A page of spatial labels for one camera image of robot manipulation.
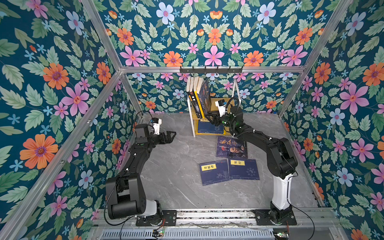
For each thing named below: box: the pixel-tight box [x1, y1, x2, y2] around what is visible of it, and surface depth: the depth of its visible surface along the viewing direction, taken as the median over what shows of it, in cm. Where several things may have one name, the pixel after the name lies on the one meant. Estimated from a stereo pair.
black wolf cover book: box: [189, 76, 203, 119], surface depth 82 cm
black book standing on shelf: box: [186, 76, 194, 115], surface depth 80 cm
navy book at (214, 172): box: [199, 159, 233, 186], surface depth 90 cm
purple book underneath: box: [216, 136, 248, 159], surface depth 100 cm
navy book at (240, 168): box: [228, 158, 260, 180], surface depth 91 cm
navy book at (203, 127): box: [197, 120, 224, 134], surface depth 103 cm
